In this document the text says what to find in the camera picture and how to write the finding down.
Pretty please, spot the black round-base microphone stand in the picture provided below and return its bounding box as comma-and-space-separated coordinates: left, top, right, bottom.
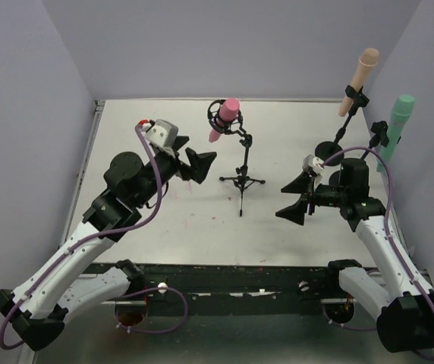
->
315, 85, 370, 161

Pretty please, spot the black tripod shock-mount stand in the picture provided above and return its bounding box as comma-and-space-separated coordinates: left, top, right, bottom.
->
206, 99, 266, 217

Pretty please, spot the pink microphone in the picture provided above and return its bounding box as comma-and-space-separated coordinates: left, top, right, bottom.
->
207, 98, 241, 143

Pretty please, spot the black clip round-base stand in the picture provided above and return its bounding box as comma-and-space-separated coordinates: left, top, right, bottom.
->
329, 121, 390, 186

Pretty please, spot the mint green microphone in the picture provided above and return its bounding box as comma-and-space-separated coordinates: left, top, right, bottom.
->
380, 94, 416, 164

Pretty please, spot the peach microphone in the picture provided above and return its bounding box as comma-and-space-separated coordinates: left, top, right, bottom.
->
338, 48, 379, 117

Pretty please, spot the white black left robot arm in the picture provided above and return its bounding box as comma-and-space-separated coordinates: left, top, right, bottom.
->
0, 136, 217, 351

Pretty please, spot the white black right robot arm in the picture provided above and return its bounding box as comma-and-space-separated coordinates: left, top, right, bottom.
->
276, 155, 434, 353

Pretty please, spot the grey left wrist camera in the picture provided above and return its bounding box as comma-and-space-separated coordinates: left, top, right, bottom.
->
137, 119, 179, 157

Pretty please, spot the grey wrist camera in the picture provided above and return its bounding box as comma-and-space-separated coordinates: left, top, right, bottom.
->
137, 119, 179, 157
302, 155, 324, 187

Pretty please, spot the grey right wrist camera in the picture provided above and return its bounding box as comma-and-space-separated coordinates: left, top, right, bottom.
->
302, 155, 324, 187

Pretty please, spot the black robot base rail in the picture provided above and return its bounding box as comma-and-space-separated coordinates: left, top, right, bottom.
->
99, 261, 354, 316

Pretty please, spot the aluminium frame rail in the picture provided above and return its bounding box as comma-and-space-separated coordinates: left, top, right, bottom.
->
102, 300, 149, 307

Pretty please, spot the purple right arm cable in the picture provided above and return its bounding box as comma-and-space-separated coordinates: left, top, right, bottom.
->
319, 146, 434, 360

